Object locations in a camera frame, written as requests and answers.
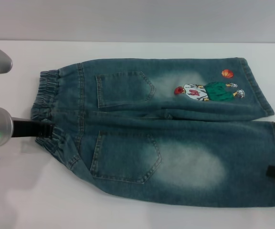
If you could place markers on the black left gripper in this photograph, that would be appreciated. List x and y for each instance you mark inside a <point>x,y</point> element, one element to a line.
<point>25,127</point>

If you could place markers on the blue denim shorts cartoon print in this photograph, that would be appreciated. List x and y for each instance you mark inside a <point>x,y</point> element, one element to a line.
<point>175,143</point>

